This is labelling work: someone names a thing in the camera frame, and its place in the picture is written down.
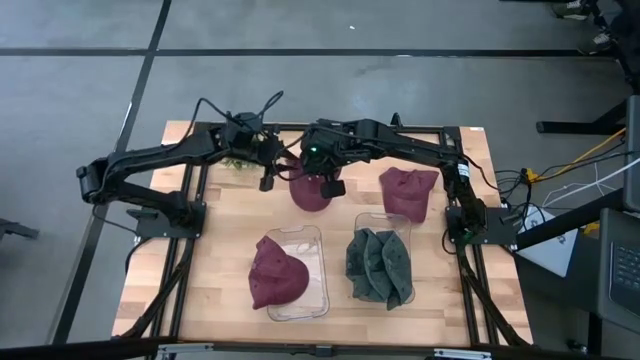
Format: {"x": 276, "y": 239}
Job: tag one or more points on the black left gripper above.
{"x": 247, "y": 142}

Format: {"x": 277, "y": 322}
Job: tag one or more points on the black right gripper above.
{"x": 325, "y": 147}

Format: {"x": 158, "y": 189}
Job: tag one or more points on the maroon cap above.
{"x": 277, "y": 277}
{"x": 407, "y": 195}
{"x": 307, "y": 195}

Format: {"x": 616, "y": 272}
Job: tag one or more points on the dark green cap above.
{"x": 400, "y": 270}
{"x": 360, "y": 270}

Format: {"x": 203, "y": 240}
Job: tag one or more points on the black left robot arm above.
{"x": 150, "y": 152}

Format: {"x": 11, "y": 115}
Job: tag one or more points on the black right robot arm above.
{"x": 410, "y": 145}

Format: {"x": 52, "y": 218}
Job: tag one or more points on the small green artificial plant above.
{"x": 235, "y": 163}

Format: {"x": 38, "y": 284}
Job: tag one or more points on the clear plastic bin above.
{"x": 370, "y": 220}

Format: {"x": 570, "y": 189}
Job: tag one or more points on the clear bin with white sticker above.
{"x": 316, "y": 260}

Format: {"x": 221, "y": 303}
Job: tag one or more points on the white box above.
{"x": 552, "y": 252}

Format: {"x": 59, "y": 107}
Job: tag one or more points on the black diagonal bar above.
{"x": 570, "y": 220}

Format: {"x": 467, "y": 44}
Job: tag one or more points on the black stand foot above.
{"x": 575, "y": 127}

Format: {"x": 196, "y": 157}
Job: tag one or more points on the grey stand foot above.
{"x": 17, "y": 230}

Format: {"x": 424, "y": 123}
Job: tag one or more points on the black crossbar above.
{"x": 75, "y": 350}

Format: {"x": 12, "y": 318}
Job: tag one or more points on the small yellow object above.
{"x": 591, "y": 227}

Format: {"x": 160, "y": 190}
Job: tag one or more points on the person's shoe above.
{"x": 597, "y": 42}
{"x": 570, "y": 10}

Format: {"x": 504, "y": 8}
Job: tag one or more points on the black caster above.
{"x": 575, "y": 345}

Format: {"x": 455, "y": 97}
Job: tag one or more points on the grey monitor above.
{"x": 633, "y": 150}

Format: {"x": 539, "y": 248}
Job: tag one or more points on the dark grey laptop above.
{"x": 620, "y": 300}

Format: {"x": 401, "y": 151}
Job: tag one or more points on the person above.
{"x": 631, "y": 50}

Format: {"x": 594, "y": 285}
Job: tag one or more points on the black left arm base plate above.
{"x": 150, "y": 227}

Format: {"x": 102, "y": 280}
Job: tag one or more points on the black aluminium extrusion frame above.
{"x": 451, "y": 131}

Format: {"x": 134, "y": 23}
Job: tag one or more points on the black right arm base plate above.
{"x": 500, "y": 225}

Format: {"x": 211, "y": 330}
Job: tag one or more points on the silver metal bracket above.
{"x": 185, "y": 350}
{"x": 462, "y": 354}

